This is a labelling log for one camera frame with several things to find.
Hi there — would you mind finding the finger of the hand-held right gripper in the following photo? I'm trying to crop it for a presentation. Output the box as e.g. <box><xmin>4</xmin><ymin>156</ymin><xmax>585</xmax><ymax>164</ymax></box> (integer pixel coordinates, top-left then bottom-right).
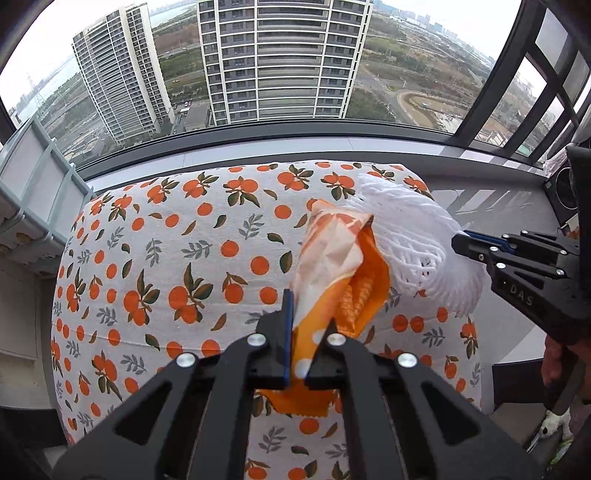
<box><xmin>451</xmin><ymin>234</ymin><xmax>568</xmax><ymax>280</ymax></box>
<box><xmin>463</xmin><ymin>229</ymin><xmax>578</xmax><ymax>259</ymax></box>

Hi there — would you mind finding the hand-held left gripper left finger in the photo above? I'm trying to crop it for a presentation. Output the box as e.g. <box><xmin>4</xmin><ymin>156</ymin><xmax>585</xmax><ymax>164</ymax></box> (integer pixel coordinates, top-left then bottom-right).
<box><xmin>53</xmin><ymin>288</ymin><xmax>296</xmax><ymax>480</ymax></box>

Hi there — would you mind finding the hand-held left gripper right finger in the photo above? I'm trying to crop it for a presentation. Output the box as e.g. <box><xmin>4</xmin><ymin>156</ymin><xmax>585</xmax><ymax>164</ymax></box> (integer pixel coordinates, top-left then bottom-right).
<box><xmin>305</xmin><ymin>320</ymin><xmax>541</xmax><ymax>480</ymax></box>

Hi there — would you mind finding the white foam fruit net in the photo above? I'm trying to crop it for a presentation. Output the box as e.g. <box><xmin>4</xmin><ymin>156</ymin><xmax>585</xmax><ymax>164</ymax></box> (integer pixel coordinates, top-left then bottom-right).
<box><xmin>353</xmin><ymin>173</ymin><xmax>485</xmax><ymax>308</ymax></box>

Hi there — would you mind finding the orange snack bag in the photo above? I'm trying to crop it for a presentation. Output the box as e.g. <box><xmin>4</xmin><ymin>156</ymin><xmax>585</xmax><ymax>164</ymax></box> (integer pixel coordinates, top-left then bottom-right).
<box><xmin>256</xmin><ymin>198</ymin><xmax>391</xmax><ymax>418</ymax></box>

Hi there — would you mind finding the person's right hand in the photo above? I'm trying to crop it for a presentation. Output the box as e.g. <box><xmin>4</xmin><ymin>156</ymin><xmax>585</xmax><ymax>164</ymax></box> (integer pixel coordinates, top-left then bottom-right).
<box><xmin>541</xmin><ymin>337</ymin><xmax>566</xmax><ymax>387</ymax></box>

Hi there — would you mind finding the black washing machine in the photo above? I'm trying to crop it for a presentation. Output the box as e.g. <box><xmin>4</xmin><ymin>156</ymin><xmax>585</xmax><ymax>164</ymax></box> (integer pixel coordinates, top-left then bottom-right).
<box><xmin>545</xmin><ymin>167</ymin><xmax>578</xmax><ymax>227</ymax></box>

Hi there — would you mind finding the white cloth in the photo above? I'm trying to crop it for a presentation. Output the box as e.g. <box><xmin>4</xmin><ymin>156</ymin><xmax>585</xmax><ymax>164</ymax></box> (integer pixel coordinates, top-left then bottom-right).
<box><xmin>540</xmin><ymin>150</ymin><xmax>571</xmax><ymax>176</ymax></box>

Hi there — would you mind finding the white plush toy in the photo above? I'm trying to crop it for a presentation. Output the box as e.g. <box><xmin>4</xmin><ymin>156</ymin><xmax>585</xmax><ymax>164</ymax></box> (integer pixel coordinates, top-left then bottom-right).
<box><xmin>538</xmin><ymin>410</ymin><xmax>573</xmax><ymax>444</ymax></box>

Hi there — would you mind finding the orange fruit print tablecloth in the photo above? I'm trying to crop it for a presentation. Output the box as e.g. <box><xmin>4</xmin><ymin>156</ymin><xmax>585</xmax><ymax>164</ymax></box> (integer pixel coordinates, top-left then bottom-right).
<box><xmin>50</xmin><ymin>161</ymin><xmax>483</xmax><ymax>480</ymax></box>

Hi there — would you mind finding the wide grey apartment tower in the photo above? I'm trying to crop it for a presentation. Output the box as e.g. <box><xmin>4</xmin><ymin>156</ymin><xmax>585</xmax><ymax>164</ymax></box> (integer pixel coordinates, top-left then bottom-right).
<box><xmin>196</xmin><ymin>0</ymin><xmax>375</xmax><ymax>126</ymax></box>

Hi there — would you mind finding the grey plastic storage box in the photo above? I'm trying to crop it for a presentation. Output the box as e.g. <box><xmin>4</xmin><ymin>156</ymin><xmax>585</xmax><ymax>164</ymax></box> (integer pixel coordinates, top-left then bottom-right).
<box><xmin>0</xmin><ymin>115</ymin><xmax>98</xmax><ymax>278</ymax></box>

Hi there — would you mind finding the slim grey apartment tower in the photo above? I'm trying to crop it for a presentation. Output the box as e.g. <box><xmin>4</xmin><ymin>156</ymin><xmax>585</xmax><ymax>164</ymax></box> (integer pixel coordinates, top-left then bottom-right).
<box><xmin>71</xmin><ymin>4</ymin><xmax>177</xmax><ymax>149</ymax></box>

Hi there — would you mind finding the black window frame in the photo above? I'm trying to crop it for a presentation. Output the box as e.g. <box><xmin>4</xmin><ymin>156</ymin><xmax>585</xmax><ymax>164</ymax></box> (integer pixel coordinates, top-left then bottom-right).
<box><xmin>0</xmin><ymin>0</ymin><xmax>591</xmax><ymax>183</ymax></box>

